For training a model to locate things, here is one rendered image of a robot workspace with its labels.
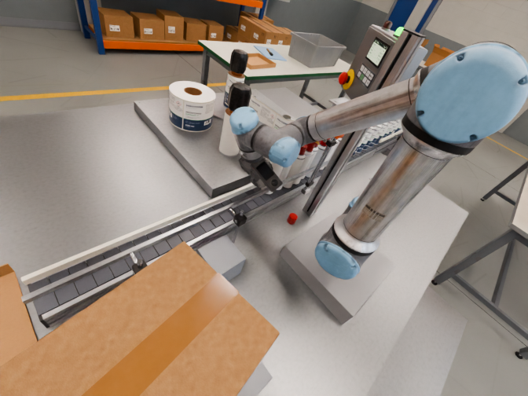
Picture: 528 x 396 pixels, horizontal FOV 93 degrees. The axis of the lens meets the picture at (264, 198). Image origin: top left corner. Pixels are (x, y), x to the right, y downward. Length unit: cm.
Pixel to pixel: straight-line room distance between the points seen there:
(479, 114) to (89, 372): 60
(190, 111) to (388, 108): 82
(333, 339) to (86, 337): 62
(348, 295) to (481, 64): 64
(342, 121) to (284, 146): 15
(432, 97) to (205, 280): 45
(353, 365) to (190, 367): 53
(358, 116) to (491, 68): 28
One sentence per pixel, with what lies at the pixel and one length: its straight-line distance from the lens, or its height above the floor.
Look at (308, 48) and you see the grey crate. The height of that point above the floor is 96.
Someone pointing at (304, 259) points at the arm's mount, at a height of 89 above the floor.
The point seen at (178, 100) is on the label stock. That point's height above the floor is 101.
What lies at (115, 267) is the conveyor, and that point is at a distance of 77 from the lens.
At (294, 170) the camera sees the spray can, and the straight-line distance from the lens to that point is 99.
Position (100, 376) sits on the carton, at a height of 112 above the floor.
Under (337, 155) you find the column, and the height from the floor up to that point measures 113.
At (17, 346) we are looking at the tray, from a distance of 80.
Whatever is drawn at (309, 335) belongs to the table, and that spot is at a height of 83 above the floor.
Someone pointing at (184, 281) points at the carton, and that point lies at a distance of 47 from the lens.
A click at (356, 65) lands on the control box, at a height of 137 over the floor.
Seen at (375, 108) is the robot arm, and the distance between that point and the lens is 63.
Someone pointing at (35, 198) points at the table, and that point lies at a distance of 105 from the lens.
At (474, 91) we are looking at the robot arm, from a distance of 44.
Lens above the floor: 154
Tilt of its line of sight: 43 degrees down
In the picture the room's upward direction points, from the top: 21 degrees clockwise
